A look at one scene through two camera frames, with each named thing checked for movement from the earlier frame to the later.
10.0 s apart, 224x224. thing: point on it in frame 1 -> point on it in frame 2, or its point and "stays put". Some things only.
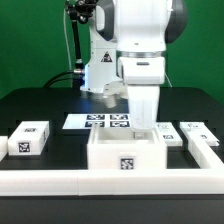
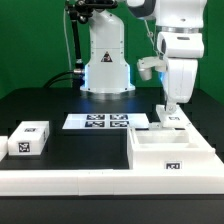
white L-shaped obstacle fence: x=207 y=179 stays put
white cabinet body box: x=114 y=148 -> x=168 y=148
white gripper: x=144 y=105 -> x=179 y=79
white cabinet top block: x=30 y=138 stays put
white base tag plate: x=106 y=121 stays put
